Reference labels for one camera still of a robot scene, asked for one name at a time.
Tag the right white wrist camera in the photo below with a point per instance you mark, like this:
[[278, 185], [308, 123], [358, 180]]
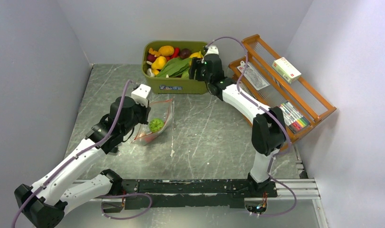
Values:
[[212, 49]]

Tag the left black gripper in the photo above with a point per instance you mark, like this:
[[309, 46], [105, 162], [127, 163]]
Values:
[[145, 110]]

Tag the colour marker pen set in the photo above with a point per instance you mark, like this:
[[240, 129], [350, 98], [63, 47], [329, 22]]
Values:
[[293, 118]]

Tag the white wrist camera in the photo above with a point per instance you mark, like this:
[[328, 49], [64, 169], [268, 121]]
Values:
[[141, 94], [212, 49]]

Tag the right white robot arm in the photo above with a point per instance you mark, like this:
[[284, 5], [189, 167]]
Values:
[[267, 123]]

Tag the orange wooden rack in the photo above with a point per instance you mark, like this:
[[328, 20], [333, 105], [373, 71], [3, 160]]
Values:
[[300, 93]]

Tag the green custard apple toy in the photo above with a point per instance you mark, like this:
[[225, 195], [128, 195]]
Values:
[[156, 125]]

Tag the white packaged card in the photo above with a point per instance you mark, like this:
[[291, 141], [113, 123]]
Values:
[[253, 76]]

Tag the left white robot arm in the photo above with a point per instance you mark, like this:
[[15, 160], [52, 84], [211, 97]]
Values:
[[45, 202]]

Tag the red chili pepper toy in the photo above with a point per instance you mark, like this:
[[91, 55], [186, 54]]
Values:
[[147, 137]]

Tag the clear zip top bag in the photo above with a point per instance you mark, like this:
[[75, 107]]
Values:
[[159, 109]]

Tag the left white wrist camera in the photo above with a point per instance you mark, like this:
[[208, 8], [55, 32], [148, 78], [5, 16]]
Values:
[[141, 94]]

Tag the yellow banana toy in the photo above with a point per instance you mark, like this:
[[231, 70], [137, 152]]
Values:
[[196, 55]]

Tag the small red chili toy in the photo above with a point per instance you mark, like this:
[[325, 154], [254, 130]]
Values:
[[175, 53]]

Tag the green plastic bin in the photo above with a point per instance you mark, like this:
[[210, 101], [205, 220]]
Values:
[[173, 85]]

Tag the white garlic toy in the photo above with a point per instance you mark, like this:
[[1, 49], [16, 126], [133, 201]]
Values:
[[150, 73]]

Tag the green leafy vegetable toy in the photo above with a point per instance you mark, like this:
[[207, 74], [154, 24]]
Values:
[[174, 67]]

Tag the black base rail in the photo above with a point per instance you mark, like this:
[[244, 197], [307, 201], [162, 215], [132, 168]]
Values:
[[188, 193]]

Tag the white green box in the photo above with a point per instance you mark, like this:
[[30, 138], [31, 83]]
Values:
[[286, 70]]

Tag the dark purple fruit toy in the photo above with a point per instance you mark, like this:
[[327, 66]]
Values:
[[185, 53]]

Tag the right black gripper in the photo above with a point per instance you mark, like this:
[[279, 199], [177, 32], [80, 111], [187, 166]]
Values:
[[197, 63]]

